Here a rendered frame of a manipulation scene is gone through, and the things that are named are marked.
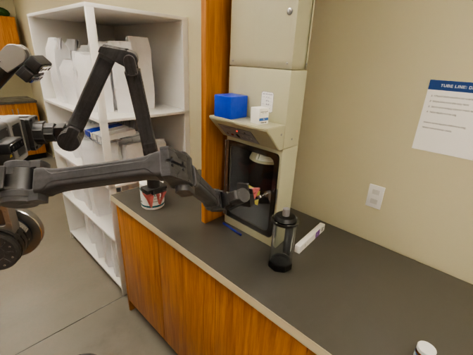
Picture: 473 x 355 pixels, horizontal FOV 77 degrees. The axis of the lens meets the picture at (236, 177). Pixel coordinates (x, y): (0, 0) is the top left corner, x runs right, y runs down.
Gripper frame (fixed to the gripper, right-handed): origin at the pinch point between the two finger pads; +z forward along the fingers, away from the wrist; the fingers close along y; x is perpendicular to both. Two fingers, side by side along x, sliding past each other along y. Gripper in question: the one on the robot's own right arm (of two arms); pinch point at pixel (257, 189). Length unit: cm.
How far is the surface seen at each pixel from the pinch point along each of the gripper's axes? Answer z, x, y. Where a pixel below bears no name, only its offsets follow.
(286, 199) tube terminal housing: 8.8, -7.8, -7.2
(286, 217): -6.0, -19.1, -8.0
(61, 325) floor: -71, 135, -88
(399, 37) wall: 48, -44, 52
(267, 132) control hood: -7.2, -16.3, 25.2
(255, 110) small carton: -4.7, -9.4, 33.8
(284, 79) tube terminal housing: 4.1, -18.0, 43.3
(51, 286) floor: -65, 179, -77
